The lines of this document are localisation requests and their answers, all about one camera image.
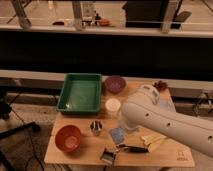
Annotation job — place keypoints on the blue sponge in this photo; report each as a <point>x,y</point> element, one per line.
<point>117,135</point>

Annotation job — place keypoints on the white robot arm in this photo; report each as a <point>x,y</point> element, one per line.
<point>141,109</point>

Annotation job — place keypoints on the purple bowl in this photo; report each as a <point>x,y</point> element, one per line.
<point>115,84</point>

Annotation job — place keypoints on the red bowl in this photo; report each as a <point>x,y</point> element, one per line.
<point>68,138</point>

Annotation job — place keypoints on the green plastic tray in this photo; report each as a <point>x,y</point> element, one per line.
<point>80,94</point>

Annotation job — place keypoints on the small metal cup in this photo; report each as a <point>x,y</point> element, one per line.
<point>96,127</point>

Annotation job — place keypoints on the wooden table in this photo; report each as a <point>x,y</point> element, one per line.
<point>169,154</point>

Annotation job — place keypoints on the light blue cloth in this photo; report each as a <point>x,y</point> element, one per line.
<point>165,104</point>

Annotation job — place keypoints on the black handled utensil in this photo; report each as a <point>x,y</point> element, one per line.
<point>132,149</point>

